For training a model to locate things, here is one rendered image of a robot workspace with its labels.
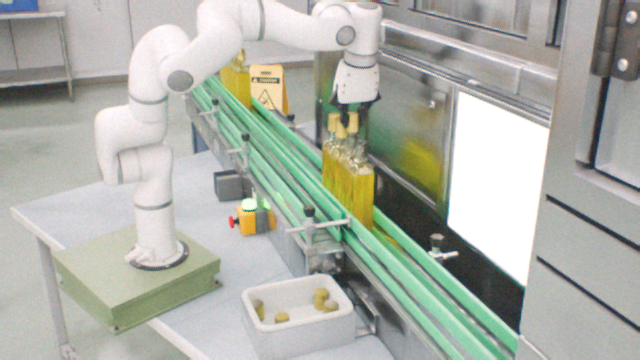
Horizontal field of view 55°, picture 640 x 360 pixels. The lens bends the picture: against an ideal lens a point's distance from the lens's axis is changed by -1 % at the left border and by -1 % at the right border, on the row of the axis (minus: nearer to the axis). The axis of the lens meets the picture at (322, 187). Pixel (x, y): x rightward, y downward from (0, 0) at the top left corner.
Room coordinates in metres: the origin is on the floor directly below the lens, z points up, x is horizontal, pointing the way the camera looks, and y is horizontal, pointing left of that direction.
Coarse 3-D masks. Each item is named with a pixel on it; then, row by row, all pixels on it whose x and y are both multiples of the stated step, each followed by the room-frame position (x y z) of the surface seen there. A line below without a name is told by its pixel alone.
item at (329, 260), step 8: (320, 248) 1.37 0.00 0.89; (328, 248) 1.37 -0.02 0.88; (336, 248) 1.37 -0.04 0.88; (312, 256) 1.34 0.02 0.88; (320, 256) 1.34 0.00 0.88; (328, 256) 1.35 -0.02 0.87; (336, 256) 1.36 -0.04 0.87; (312, 264) 1.34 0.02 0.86; (320, 264) 1.34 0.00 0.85; (328, 264) 1.35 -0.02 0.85; (336, 264) 1.36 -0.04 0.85; (312, 272) 1.34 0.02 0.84; (320, 272) 1.34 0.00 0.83; (328, 272) 1.35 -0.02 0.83; (336, 272) 1.36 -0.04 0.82
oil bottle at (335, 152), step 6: (330, 150) 1.55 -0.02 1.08; (336, 150) 1.52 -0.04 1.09; (342, 150) 1.52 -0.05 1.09; (330, 156) 1.54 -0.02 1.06; (336, 156) 1.51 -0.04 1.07; (330, 162) 1.54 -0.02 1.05; (336, 162) 1.51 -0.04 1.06; (330, 168) 1.54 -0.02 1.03; (336, 168) 1.51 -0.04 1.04; (330, 174) 1.54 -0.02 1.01; (336, 174) 1.51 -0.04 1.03; (330, 180) 1.54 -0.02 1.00; (336, 180) 1.51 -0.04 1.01; (330, 186) 1.54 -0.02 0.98; (336, 186) 1.51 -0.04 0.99; (336, 192) 1.51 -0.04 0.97
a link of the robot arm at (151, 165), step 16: (160, 144) 1.40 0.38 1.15; (128, 160) 1.34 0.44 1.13; (144, 160) 1.35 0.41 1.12; (160, 160) 1.37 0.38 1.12; (128, 176) 1.33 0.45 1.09; (144, 176) 1.36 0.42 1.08; (160, 176) 1.37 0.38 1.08; (144, 192) 1.37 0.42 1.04; (160, 192) 1.37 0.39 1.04; (144, 208) 1.36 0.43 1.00; (160, 208) 1.37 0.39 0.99
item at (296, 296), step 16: (256, 288) 1.26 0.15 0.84; (272, 288) 1.27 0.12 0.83; (288, 288) 1.28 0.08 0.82; (304, 288) 1.29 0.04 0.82; (336, 288) 1.26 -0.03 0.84; (272, 304) 1.26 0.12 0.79; (288, 304) 1.28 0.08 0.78; (304, 304) 1.29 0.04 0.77; (256, 320) 1.13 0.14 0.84; (272, 320) 1.23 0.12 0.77; (304, 320) 1.13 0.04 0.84; (320, 320) 1.14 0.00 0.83
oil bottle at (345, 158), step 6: (342, 156) 1.49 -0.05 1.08; (348, 156) 1.47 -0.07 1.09; (342, 162) 1.48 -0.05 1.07; (348, 162) 1.46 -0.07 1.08; (342, 168) 1.48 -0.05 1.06; (342, 174) 1.47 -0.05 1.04; (342, 180) 1.47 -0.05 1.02; (342, 186) 1.47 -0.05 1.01; (342, 192) 1.47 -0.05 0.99; (342, 198) 1.47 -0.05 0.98
